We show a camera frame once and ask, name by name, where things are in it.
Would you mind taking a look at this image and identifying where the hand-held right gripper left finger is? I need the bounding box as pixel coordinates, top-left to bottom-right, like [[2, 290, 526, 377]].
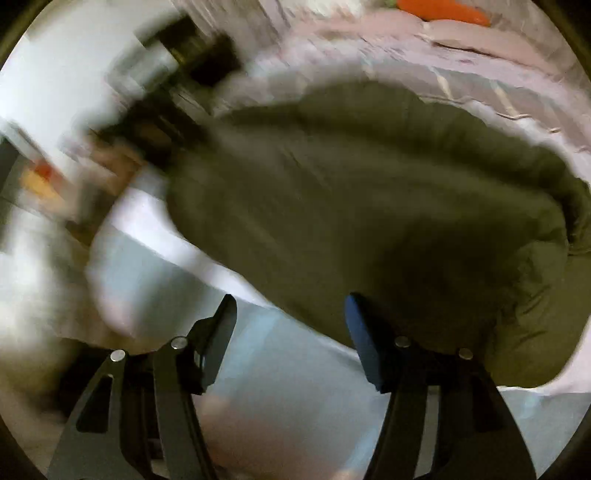
[[48, 294, 238, 480]]

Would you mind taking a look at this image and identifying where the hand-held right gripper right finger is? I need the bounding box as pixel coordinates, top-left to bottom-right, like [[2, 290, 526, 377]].
[[345, 293, 539, 480]]

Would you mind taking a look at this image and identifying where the olive green hooded jacket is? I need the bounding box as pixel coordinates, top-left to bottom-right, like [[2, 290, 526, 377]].
[[164, 80, 591, 388]]

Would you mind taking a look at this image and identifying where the bed with patterned sheet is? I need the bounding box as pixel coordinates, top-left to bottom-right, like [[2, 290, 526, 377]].
[[88, 28, 591, 480]]

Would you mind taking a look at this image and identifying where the dark wooden desk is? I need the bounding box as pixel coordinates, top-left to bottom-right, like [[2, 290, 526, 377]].
[[97, 14, 241, 167]]

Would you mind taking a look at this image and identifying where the white printer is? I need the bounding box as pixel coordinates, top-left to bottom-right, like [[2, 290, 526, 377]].
[[108, 44, 178, 90]]

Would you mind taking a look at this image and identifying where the pink pillow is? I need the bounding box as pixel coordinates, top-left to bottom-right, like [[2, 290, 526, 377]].
[[427, 18, 561, 75], [281, 11, 435, 51]]

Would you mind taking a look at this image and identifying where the orange carrot plush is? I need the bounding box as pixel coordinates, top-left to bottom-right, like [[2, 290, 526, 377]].
[[392, 0, 491, 26]]

